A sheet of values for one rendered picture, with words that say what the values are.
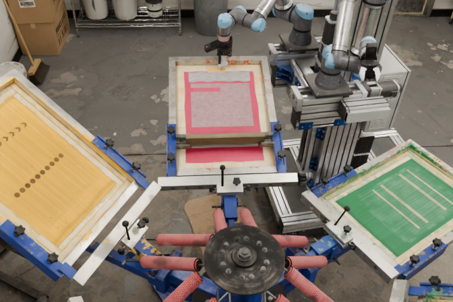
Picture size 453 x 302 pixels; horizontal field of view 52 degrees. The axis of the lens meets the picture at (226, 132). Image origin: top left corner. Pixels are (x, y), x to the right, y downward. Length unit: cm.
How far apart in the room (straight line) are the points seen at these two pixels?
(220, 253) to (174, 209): 187
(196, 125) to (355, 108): 90
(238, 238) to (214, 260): 13
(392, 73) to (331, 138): 60
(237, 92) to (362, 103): 72
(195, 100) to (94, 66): 274
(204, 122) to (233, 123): 16
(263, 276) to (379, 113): 139
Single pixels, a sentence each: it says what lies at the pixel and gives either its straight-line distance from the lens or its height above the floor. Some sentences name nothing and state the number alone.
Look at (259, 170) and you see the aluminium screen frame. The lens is 238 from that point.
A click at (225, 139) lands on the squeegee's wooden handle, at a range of 239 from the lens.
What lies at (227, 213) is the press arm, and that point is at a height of 105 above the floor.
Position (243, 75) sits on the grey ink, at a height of 124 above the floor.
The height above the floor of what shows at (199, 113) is 116.
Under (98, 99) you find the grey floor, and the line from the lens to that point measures 474.
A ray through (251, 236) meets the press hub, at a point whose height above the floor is 131.
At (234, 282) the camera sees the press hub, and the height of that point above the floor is 131.
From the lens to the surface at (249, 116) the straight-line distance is 259.
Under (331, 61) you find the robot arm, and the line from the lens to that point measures 233.
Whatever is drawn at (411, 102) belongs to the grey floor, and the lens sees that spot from 507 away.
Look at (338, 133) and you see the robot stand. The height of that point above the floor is 74.
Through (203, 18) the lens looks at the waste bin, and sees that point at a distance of 561.
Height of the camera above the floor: 275
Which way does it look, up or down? 40 degrees down
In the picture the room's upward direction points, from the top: 3 degrees clockwise
